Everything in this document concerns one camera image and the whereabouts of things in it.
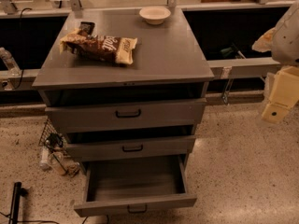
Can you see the grey drawer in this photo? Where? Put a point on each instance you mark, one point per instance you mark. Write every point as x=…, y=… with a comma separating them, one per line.
x=95, y=118
x=132, y=143
x=135, y=186

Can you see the white bowl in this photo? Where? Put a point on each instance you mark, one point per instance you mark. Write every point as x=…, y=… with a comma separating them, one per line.
x=154, y=15

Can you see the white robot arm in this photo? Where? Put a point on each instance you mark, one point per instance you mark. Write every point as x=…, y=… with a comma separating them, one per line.
x=282, y=40

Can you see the wire basket on floor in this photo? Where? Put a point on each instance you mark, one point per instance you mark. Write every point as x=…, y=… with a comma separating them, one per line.
x=47, y=131

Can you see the bottles beside cabinet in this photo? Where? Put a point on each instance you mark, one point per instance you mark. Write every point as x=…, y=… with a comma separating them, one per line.
x=54, y=156

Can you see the brown white snack bag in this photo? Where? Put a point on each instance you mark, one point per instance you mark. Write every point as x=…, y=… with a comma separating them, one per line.
x=104, y=48

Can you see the grey drawer cabinet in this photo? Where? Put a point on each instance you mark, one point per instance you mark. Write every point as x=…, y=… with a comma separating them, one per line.
x=168, y=64

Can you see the grey middle drawer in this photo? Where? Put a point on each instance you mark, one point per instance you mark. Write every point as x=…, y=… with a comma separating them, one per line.
x=132, y=143

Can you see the small black packet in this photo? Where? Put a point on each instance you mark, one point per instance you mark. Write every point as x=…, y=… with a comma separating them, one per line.
x=87, y=27

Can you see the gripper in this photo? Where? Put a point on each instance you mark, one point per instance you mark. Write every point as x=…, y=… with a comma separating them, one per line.
x=287, y=41

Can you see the grey bottom drawer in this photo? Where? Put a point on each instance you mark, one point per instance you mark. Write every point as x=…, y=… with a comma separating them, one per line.
x=135, y=186

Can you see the black stand post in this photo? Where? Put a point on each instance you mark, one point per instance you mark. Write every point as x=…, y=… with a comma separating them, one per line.
x=18, y=192

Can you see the clear plastic bottle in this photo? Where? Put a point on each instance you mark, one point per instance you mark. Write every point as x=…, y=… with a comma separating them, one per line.
x=10, y=63

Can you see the grey top drawer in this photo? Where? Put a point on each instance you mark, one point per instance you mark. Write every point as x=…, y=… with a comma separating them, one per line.
x=95, y=118

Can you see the grey metal rail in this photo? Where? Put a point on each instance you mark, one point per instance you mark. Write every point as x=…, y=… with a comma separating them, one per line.
x=243, y=68

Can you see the cream box on robot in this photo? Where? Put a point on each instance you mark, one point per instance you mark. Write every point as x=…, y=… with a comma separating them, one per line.
x=284, y=95

